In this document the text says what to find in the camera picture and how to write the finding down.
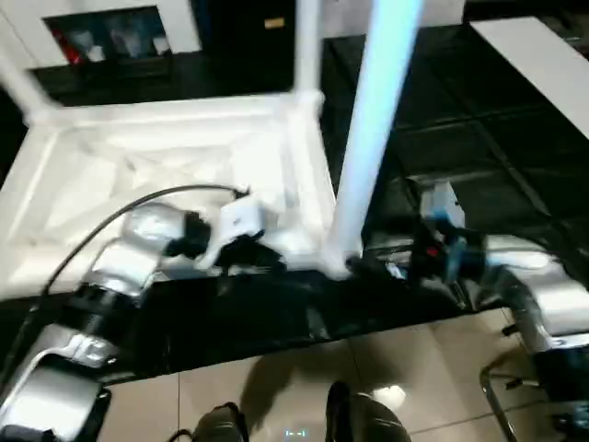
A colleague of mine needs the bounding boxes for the white plastic table top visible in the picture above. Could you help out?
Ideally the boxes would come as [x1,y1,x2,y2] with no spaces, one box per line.
[0,90,352,305]

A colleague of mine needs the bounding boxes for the white plastic table leg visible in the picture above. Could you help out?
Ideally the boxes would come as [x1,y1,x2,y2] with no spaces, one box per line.
[327,0,424,270]
[293,0,325,107]
[0,46,61,122]

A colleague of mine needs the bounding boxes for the black work mat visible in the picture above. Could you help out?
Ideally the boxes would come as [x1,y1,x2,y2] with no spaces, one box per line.
[0,23,589,383]

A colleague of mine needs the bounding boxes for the dark right robot foot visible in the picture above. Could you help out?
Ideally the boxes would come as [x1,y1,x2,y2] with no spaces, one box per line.
[324,382,410,442]

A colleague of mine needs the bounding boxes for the white flat sheet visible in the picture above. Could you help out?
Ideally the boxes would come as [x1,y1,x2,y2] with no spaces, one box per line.
[474,17,589,139]

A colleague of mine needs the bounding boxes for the black cabinet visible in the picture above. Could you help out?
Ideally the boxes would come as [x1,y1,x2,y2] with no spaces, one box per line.
[193,0,300,93]

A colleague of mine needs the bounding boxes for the small bottles on shelf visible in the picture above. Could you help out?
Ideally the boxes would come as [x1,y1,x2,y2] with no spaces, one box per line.
[46,9,171,61]

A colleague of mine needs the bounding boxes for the white cabinet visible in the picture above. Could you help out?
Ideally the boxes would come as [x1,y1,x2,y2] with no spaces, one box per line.
[0,0,200,62]

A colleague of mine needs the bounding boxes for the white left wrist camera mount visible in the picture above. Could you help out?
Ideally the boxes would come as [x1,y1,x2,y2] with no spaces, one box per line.
[198,195,268,268]

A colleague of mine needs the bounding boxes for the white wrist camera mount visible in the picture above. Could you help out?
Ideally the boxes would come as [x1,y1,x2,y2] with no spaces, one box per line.
[198,195,268,268]
[419,180,466,245]

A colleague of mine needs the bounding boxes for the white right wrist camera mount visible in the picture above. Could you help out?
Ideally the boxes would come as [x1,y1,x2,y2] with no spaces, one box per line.
[419,180,466,245]

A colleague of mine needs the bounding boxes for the chrome tube frame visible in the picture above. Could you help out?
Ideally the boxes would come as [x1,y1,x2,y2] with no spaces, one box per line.
[479,364,544,442]

